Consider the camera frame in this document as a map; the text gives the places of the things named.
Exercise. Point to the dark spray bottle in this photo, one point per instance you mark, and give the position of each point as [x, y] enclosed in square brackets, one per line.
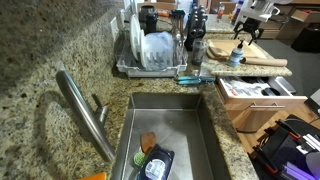
[235, 15]

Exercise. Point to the stainless steel sink basin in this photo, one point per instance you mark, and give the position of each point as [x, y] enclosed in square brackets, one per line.
[176, 133]

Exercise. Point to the wooden base cabinet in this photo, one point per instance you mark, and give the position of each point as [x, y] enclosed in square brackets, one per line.
[250, 121]

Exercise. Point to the grey dish rack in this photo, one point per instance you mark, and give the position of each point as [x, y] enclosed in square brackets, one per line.
[133, 68]

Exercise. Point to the orange black clamp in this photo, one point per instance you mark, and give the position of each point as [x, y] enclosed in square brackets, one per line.
[266, 161]
[288, 128]

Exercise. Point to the open wooden drawer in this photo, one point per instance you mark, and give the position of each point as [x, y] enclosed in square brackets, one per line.
[246, 102]

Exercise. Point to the dark dish soap bottle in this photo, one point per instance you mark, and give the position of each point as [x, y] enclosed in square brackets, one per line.
[160, 156]

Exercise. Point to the white drawer liner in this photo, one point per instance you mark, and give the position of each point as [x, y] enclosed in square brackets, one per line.
[243, 88]

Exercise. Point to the steel kitchen faucet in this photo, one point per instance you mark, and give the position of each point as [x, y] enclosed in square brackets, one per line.
[83, 110]

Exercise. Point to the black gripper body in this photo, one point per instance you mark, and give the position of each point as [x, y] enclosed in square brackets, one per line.
[248, 24]

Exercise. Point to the large white plate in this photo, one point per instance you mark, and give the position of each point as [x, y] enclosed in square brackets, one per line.
[135, 36]

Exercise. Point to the small wooden cutting board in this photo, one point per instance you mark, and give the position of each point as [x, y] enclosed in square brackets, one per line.
[211, 53]

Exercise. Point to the wooden rolling pin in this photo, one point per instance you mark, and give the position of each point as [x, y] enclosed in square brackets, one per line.
[266, 61]

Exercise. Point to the utensil caddy with utensils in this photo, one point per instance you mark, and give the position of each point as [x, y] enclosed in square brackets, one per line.
[178, 30]

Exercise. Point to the clear drinking glass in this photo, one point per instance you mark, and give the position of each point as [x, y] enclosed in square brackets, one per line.
[199, 55]

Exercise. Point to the small white plate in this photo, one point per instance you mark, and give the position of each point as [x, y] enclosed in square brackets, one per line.
[142, 50]

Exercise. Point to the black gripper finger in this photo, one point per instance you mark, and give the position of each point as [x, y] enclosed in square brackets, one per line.
[236, 33]
[258, 34]

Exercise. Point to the black robot cart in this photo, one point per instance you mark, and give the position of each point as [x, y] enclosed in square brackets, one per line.
[283, 146]

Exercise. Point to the large wooden cutting board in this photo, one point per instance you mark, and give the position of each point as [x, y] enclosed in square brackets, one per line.
[226, 46]

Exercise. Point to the white and blue pump bottle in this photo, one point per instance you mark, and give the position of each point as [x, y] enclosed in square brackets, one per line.
[235, 56]

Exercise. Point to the orange sponge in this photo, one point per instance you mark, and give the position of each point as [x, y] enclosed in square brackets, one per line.
[96, 176]

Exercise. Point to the black bin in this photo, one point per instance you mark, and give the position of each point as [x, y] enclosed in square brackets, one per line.
[308, 40]

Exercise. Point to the black knife block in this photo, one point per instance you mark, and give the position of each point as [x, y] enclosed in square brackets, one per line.
[196, 23]

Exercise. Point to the wooden background cabinet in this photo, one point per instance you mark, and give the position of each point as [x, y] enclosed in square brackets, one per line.
[283, 28]

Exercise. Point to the white wall outlet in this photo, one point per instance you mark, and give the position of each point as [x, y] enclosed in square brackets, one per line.
[114, 28]

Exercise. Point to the red capped bottle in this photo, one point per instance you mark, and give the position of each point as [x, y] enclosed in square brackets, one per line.
[220, 11]

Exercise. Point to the green scrubber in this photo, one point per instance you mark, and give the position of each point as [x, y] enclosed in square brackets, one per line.
[139, 159]

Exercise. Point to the clear plastic container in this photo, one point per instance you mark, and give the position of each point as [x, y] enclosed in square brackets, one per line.
[160, 50]

